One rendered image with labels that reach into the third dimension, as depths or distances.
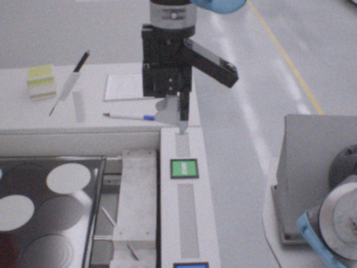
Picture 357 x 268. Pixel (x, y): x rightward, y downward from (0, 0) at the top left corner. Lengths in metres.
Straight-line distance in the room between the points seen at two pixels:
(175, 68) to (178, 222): 0.26
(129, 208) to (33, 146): 0.31
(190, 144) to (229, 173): 1.42
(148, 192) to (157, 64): 0.32
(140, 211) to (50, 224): 0.19
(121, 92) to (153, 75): 0.41
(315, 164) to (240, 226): 1.18
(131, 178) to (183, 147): 0.14
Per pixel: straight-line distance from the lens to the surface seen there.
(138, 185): 0.88
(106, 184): 0.93
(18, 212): 0.85
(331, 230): 0.60
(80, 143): 0.96
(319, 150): 0.86
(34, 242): 0.78
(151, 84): 0.66
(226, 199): 2.11
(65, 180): 0.89
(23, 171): 0.95
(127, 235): 0.74
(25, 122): 0.99
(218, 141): 2.50
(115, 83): 1.09
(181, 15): 0.60
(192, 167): 0.79
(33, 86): 1.06
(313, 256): 0.86
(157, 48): 0.63
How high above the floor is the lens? 1.47
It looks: 36 degrees down
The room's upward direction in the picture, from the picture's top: straight up
